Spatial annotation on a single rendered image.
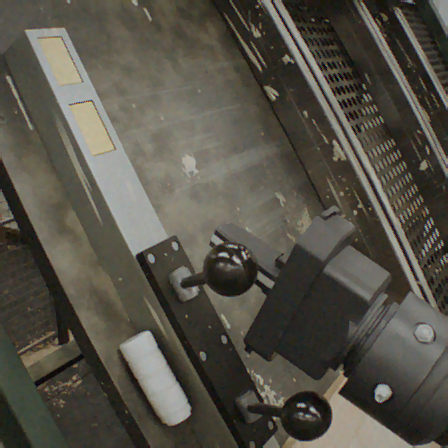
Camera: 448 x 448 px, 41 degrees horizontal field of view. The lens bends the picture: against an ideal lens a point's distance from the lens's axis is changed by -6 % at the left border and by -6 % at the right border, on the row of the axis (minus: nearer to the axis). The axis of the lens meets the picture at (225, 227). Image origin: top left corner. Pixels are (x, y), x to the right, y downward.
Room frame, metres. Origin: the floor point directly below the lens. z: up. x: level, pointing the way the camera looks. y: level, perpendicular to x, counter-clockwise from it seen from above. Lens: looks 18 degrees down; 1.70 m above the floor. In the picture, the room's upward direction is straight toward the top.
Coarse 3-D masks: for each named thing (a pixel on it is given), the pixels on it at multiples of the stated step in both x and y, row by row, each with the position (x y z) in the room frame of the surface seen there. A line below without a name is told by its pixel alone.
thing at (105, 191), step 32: (32, 32) 0.54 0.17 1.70; (64, 32) 0.57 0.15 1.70; (32, 64) 0.53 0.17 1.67; (32, 96) 0.53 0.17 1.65; (64, 96) 0.52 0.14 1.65; (96, 96) 0.55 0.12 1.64; (64, 128) 0.51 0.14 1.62; (64, 160) 0.51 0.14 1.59; (96, 160) 0.51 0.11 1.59; (128, 160) 0.54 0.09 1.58; (96, 192) 0.49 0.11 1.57; (128, 192) 0.51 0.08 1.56; (96, 224) 0.49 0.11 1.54; (128, 224) 0.49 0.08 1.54; (160, 224) 0.52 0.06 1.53; (128, 256) 0.48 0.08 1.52; (128, 288) 0.48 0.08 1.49; (160, 320) 0.46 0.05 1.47; (192, 384) 0.45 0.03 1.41; (192, 416) 0.45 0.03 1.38
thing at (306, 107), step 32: (224, 0) 0.92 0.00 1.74; (256, 0) 0.90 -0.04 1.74; (256, 32) 0.89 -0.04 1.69; (288, 32) 0.91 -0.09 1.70; (256, 64) 0.89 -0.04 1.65; (288, 64) 0.87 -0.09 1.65; (288, 96) 0.87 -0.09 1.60; (320, 96) 0.85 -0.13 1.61; (288, 128) 0.87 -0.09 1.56; (320, 128) 0.84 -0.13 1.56; (320, 160) 0.84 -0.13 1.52; (352, 160) 0.82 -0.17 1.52; (320, 192) 0.84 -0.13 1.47; (352, 192) 0.82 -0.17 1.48; (384, 224) 0.80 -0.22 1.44; (384, 256) 0.79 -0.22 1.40; (416, 288) 0.78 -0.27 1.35
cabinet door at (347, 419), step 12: (336, 384) 0.62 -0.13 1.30; (324, 396) 0.60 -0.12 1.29; (336, 396) 0.59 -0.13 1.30; (336, 408) 0.58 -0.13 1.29; (348, 408) 0.60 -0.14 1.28; (336, 420) 0.57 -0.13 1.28; (348, 420) 0.58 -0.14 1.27; (360, 420) 0.60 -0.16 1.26; (372, 420) 0.62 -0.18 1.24; (336, 432) 0.56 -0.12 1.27; (348, 432) 0.57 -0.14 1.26; (360, 432) 0.59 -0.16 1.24; (372, 432) 0.61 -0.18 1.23; (384, 432) 0.63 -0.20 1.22; (288, 444) 0.51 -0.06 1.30; (300, 444) 0.51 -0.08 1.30; (312, 444) 0.52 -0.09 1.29; (324, 444) 0.53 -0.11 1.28; (336, 444) 0.54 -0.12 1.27; (348, 444) 0.56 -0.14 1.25; (360, 444) 0.58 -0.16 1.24; (372, 444) 0.59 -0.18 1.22; (384, 444) 0.61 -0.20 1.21; (396, 444) 0.63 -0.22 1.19; (408, 444) 0.65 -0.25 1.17; (432, 444) 0.69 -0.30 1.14
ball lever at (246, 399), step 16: (240, 400) 0.44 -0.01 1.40; (256, 400) 0.45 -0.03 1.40; (288, 400) 0.37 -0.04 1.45; (304, 400) 0.36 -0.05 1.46; (320, 400) 0.36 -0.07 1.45; (256, 416) 0.44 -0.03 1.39; (288, 416) 0.35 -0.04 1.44; (304, 416) 0.35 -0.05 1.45; (320, 416) 0.35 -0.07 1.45; (288, 432) 0.35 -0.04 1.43; (304, 432) 0.35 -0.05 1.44; (320, 432) 0.35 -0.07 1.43
